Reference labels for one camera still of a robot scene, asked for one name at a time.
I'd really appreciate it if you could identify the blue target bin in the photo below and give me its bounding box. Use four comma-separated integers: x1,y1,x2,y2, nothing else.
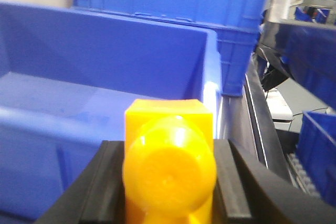
1,2,221,223

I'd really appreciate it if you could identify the tall blue crate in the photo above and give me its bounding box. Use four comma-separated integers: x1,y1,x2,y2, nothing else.
73,0,266,97

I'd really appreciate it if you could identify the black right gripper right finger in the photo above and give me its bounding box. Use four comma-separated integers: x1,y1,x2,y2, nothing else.
213,140,335,223

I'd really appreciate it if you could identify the stainless steel shelving rack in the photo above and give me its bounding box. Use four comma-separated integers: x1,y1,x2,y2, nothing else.
217,61,334,208

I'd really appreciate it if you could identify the yellow toy building block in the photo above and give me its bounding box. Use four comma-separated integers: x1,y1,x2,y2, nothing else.
122,99,217,223

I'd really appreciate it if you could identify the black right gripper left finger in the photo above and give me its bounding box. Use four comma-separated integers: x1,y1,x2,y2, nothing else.
35,141,125,223

